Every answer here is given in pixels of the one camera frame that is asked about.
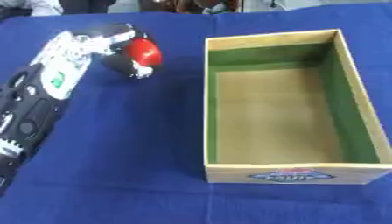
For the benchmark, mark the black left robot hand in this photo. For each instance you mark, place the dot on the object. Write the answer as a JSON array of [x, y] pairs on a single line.
[[118, 64]]

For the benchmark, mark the red toy apple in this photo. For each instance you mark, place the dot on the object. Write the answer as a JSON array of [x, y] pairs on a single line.
[[144, 52]]

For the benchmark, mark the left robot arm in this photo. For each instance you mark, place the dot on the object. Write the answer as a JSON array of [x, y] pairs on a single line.
[[35, 96]]

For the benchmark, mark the tan cardboard box green inside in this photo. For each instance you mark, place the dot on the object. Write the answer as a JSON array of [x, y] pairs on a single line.
[[286, 116]]

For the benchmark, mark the person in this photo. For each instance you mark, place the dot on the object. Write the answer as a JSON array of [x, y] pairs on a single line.
[[196, 5]]

